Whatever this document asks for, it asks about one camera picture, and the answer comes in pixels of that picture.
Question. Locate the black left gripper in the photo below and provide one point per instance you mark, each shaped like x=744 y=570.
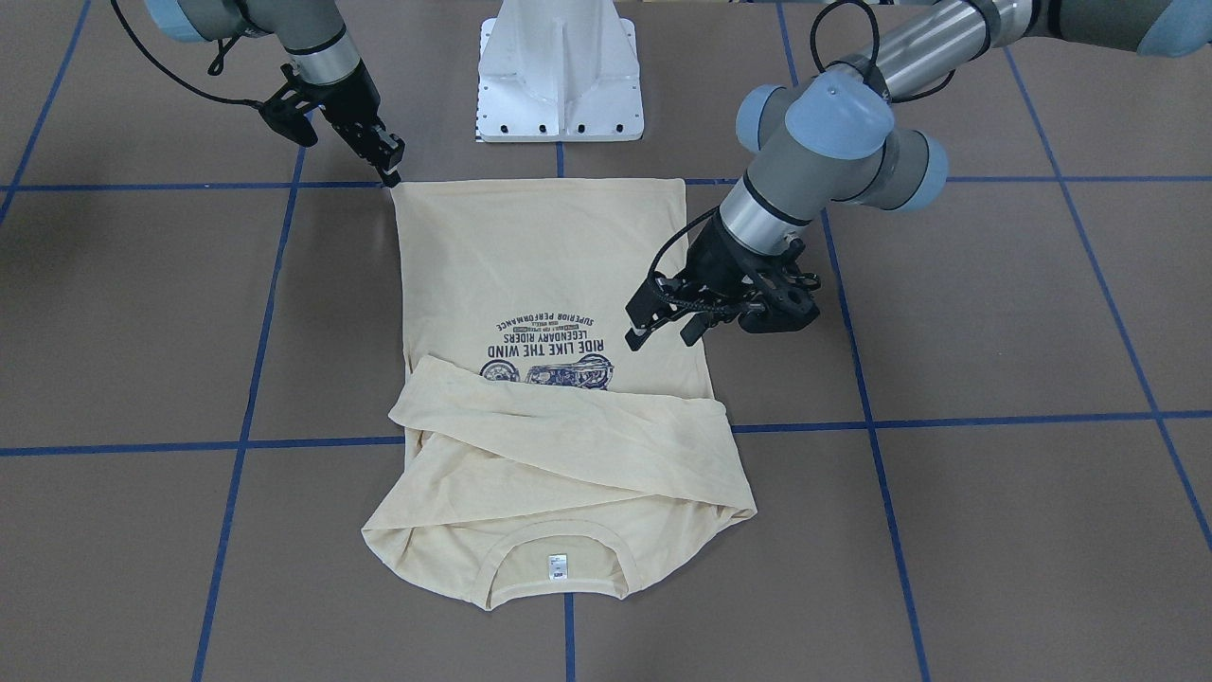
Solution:
x=717 y=257

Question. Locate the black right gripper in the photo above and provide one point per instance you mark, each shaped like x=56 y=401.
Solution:
x=351 y=102

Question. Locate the beige long-sleeve printed shirt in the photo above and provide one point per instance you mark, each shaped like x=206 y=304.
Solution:
x=542 y=454

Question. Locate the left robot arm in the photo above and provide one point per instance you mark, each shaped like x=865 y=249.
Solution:
x=834 y=139

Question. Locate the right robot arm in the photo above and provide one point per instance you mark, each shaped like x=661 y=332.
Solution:
x=324 y=70

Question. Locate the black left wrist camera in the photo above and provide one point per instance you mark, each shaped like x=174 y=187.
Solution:
x=781 y=300

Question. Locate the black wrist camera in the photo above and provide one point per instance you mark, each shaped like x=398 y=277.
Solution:
x=781 y=300
x=286 y=111

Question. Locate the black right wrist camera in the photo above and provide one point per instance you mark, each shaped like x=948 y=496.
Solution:
x=286 y=111

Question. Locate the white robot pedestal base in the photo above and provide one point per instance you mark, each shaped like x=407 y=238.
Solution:
x=558 y=71

